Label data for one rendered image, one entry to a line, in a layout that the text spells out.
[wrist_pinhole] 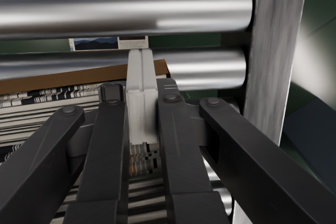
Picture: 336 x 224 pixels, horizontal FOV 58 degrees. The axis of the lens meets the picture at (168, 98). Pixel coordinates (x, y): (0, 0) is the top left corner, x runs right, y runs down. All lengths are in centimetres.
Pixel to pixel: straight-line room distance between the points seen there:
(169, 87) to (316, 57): 120
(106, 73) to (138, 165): 14
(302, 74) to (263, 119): 98
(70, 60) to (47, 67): 2
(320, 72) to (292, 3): 106
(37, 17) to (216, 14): 17
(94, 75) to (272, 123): 21
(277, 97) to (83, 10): 22
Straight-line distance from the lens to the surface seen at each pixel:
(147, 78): 15
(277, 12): 33
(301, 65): 133
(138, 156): 17
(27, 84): 30
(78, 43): 115
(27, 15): 32
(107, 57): 32
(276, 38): 33
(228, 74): 33
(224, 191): 43
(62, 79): 29
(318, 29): 131
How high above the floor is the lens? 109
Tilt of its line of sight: 64 degrees down
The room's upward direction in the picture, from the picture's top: 168 degrees clockwise
